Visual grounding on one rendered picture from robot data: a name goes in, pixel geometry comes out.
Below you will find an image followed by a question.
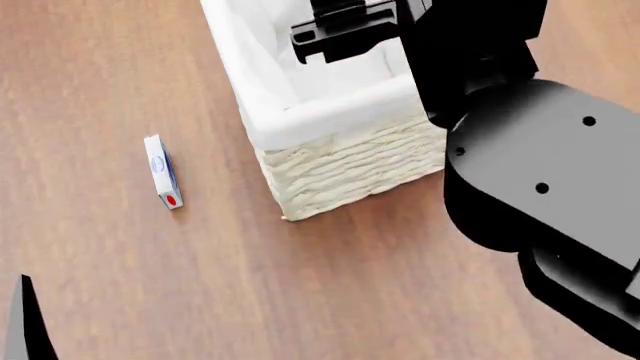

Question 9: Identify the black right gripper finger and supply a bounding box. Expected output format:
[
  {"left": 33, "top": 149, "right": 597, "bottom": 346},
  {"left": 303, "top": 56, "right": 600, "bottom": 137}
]
[
  {"left": 290, "top": 20, "right": 326, "bottom": 66},
  {"left": 309, "top": 0, "right": 369, "bottom": 19}
]

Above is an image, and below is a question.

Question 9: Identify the white cloth basket liner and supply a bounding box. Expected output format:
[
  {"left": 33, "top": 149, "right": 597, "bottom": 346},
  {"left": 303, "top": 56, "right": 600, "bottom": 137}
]
[{"left": 199, "top": 0, "right": 427, "bottom": 152}]

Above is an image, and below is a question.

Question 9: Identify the cream woven basket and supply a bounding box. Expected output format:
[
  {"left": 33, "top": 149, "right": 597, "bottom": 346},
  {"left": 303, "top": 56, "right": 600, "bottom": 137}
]
[{"left": 199, "top": 0, "right": 448, "bottom": 222}]

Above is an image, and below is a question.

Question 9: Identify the white cream cheese box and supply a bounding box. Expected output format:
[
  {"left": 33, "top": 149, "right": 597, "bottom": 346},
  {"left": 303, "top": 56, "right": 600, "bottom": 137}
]
[{"left": 143, "top": 133, "right": 185, "bottom": 211}]

